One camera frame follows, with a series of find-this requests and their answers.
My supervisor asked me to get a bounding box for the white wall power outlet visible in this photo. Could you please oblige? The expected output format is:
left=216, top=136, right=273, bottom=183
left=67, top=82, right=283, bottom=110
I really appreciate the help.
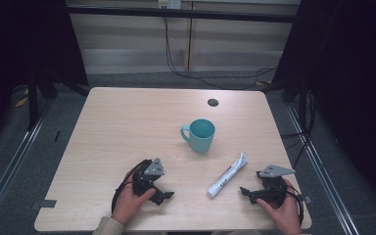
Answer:
left=158, top=0, right=182, bottom=10

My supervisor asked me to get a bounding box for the black metal stand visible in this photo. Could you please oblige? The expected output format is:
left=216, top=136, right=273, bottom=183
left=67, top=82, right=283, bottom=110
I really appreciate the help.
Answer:
left=25, top=70, right=60, bottom=131
left=280, top=76, right=317, bottom=169

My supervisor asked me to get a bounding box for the person's left hand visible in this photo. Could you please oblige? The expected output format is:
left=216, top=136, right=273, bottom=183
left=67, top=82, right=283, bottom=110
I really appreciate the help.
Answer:
left=111, top=169, right=157, bottom=227

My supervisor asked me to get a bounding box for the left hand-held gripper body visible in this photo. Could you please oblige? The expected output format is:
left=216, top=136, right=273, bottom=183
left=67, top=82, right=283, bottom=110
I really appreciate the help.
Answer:
left=131, top=158, right=166, bottom=207

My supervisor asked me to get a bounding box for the white toothpaste tube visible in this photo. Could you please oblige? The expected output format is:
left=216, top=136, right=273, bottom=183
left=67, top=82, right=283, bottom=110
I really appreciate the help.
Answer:
left=207, top=151, right=251, bottom=200

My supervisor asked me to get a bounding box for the person's right hand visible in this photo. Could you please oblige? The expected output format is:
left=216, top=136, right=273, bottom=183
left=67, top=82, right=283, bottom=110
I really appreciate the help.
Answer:
left=256, top=177, right=304, bottom=235

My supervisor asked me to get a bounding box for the teal mug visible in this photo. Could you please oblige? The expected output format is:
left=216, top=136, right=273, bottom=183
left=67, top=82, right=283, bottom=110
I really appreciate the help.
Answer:
left=179, top=117, right=216, bottom=155

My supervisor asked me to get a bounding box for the yellow floor object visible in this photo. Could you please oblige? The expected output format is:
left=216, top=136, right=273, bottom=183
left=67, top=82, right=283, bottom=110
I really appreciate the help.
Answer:
left=13, top=88, right=29, bottom=109

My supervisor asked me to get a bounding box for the black wall cable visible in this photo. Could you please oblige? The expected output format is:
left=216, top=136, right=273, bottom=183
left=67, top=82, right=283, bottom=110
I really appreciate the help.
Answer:
left=162, top=16, right=277, bottom=91

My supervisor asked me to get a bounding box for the black curtain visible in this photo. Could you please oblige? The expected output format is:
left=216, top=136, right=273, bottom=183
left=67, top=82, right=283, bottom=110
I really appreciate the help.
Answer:
left=272, top=0, right=376, bottom=207
left=0, top=0, right=90, bottom=145

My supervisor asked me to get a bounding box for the black horizontal bar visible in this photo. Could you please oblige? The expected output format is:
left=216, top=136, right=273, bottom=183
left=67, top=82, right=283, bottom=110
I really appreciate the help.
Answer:
left=66, top=5, right=300, bottom=24

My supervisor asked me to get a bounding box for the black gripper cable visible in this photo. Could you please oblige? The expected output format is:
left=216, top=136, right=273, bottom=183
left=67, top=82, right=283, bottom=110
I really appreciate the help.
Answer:
left=110, top=159, right=153, bottom=214
left=285, top=183, right=306, bottom=226

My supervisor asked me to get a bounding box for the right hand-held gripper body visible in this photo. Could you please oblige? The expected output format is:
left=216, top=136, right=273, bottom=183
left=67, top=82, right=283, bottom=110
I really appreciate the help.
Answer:
left=249, top=164, right=297, bottom=210

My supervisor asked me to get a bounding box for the silver floor rail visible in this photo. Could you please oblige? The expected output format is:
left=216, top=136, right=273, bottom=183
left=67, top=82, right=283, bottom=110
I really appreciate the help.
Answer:
left=285, top=104, right=361, bottom=235
left=0, top=101, right=55, bottom=229

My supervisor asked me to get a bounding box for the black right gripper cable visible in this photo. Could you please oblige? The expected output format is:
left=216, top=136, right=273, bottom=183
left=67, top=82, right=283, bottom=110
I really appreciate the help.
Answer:
left=285, top=183, right=306, bottom=226

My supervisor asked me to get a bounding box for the grey tape strip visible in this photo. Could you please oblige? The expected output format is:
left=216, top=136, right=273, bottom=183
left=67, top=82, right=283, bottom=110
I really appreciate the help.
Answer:
left=29, top=199, right=58, bottom=210

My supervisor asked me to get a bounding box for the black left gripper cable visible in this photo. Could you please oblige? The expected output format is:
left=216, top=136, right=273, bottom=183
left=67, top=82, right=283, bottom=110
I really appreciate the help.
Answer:
left=110, top=159, right=153, bottom=214

